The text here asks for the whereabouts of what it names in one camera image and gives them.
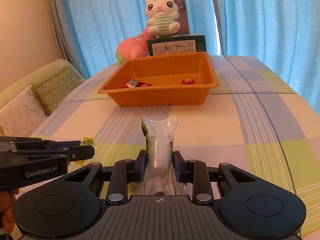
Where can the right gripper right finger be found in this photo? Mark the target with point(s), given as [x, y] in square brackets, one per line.
[198, 174]

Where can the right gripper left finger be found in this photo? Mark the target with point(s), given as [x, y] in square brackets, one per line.
[120, 175]

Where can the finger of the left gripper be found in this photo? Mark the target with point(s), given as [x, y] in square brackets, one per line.
[73, 153]
[12, 144]

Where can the white green snack packet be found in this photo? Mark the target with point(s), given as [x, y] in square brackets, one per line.
[159, 176]

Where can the person's left hand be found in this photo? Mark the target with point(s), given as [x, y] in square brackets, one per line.
[7, 200]

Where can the yellow wrapped candy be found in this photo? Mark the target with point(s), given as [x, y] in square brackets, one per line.
[86, 141]

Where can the white cushion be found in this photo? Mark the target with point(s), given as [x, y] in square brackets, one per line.
[23, 114]

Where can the light green sofa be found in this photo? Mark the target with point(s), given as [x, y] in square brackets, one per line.
[38, 75]

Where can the green zigzag cushion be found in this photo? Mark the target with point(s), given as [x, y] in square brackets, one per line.
[54, 89]

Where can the checkered tablecloth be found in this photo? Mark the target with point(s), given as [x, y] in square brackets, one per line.
[261, 135]

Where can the red white wrapped candy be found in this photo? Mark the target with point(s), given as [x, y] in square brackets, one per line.
[134, 83]

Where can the orange plastic tray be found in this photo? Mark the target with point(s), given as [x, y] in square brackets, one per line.
[165, 73]

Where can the pink starfish plush toy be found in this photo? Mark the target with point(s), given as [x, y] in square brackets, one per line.
[134, 47]

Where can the green tea box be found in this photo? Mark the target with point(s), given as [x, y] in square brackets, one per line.
[176, 45]

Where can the left blue star curtain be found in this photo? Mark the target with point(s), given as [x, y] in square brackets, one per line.
[87, 32]

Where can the blue star curtain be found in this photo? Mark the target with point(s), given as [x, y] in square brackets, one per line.
[282, 34]
[87, 32]

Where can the brown picture card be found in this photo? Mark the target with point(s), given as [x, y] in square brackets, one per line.
[183, 18]

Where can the white rabbit plush toy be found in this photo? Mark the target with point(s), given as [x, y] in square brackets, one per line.
[163, 16]

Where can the right blue star curtain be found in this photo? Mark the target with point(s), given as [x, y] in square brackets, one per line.
[282, 34]

